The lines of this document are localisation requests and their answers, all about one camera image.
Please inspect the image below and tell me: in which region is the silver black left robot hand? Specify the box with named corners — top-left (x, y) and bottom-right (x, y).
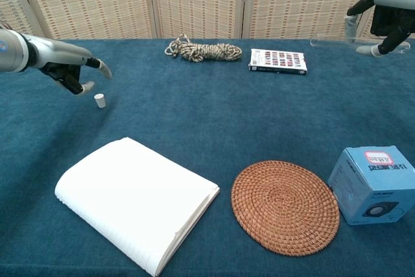
top-left (27, 35), bottom-right (113, 96)

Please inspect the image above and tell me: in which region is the small white cap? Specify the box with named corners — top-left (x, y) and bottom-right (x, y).
top-left (93, 93), bottom-right (108, 109)

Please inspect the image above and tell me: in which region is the clear glass tube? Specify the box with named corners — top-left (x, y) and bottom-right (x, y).
top-left (309, 36), bottom-right (411, 54)

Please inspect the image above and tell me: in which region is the white box with coloured pictures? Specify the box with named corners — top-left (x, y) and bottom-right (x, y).
top-left (248, 49), bottom-right (308, 75)

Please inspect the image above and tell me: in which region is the dark blue tablecloth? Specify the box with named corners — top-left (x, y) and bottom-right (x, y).
top-left (0, 38), bottom-right (415, 277)

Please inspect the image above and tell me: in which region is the white folded cloth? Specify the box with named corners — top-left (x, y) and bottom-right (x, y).
top-left (54, 136), bottom-right (221, 276)

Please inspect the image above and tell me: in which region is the light blue cardboard box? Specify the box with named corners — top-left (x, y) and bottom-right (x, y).
top-left (327, 145), bottom-right (415, 226)

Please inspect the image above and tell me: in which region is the round woven rattan coaster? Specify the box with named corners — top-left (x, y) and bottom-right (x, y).
top-left (231, 160), bottom-right (341, 257)

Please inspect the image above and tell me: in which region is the coiled beige speckled rope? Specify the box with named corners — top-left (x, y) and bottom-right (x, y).
top-left (164, 33), bottom-right (243, 63)

